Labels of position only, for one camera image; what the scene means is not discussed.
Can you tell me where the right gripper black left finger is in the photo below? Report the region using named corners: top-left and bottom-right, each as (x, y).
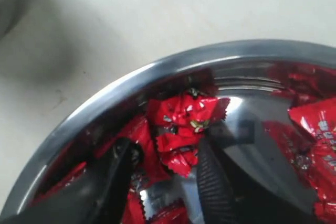
top-left (2, 137), bottom-right (131, 223)

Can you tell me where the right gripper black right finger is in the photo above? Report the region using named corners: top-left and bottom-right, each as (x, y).
top-left (197, 130), bottom-right (322, 223)

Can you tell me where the red candy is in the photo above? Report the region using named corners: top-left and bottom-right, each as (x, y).
top-left (146, 88), bottom-right (230, 177)

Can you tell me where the stainless steel plate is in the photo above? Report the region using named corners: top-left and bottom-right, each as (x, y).
top-left (1, 40), bottom-right (335, 219)

